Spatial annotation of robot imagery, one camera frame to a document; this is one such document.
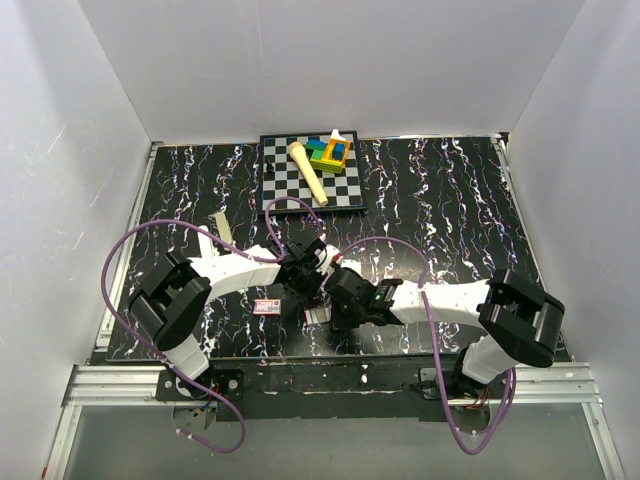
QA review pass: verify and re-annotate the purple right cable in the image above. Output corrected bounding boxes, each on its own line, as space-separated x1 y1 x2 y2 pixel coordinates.
337 236 517 456

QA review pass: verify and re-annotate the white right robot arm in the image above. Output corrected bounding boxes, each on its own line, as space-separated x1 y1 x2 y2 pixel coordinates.
325 267 565 398

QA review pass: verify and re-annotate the red white staple box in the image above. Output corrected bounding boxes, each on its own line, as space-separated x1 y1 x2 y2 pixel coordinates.
304 307 331 325

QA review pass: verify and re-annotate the aluminium rail frame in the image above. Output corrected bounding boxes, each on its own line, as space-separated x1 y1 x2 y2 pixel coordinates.
44 356 625 479

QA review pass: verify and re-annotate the black mounting base plate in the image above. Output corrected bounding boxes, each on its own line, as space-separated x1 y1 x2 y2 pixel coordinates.
154 349 506 424

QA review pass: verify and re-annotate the red white staple box sleeve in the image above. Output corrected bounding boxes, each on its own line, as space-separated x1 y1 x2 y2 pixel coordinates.
253 299 281 316

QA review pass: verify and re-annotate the cream white stapler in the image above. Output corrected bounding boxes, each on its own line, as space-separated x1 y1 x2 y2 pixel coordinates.
213 212 234 245

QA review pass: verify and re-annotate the black white chessboard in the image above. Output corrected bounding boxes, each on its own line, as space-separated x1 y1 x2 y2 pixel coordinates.
258 129 368 216

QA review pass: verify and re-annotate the yellow green toy block tray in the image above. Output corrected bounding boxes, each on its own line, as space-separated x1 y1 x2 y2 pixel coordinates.
305 139 351 174

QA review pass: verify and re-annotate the cream wooden rolling pin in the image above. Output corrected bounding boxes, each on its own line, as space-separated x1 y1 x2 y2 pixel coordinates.
288 142 328 207

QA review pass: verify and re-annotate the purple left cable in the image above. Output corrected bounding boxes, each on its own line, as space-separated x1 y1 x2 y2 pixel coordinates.
101 197 326 455

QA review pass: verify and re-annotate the purple cable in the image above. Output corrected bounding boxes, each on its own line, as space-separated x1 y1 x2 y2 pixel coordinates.
337 236 517 456
101 197 326 455

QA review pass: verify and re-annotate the white chess piece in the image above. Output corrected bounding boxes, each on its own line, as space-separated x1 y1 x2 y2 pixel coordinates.
330 129 345 141

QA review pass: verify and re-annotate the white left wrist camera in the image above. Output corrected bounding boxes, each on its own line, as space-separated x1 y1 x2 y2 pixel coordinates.
315 244 340 274

